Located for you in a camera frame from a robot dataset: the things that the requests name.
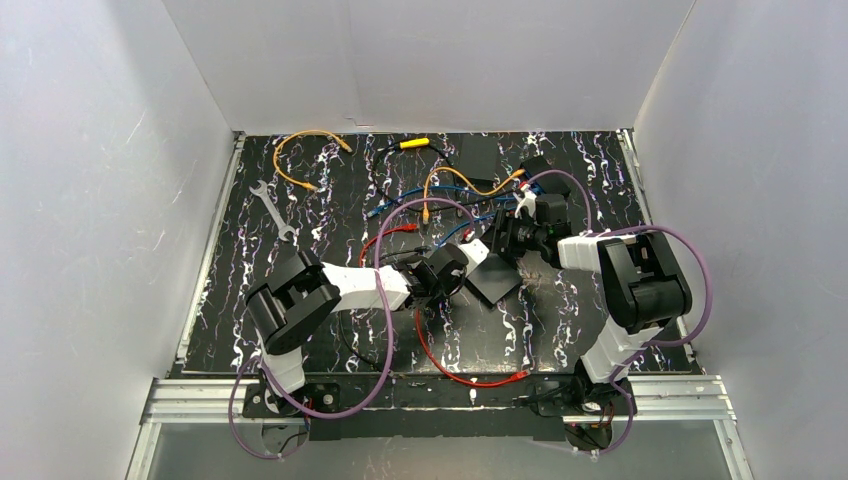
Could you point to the black box at back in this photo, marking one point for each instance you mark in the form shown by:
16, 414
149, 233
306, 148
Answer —
477, 159

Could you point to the aluminium front rail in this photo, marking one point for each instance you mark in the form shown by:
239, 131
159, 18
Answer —
658, 398

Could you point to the silver open-end wrench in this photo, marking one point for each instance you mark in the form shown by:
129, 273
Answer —
284, 231

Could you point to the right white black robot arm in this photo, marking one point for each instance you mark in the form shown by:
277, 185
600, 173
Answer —
643, 284

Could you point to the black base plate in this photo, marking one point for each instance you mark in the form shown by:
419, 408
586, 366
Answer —
554, 408

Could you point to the yellow handle screwdriver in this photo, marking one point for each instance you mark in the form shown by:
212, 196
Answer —
410, 144

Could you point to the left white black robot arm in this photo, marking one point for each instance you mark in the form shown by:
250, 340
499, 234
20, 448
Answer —
287, 307

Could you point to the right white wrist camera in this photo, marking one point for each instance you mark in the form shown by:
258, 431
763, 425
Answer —
526, 202

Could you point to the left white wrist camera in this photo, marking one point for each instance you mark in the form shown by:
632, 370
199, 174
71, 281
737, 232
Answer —
476, 252

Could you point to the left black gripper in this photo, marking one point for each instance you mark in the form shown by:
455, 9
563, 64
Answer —
478, 277

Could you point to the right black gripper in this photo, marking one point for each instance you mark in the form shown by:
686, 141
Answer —
502, 234

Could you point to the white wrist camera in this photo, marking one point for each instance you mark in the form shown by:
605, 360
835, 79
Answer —
526, 202
476, 252

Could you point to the black pad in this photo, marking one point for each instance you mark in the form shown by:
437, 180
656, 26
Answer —
493, 280

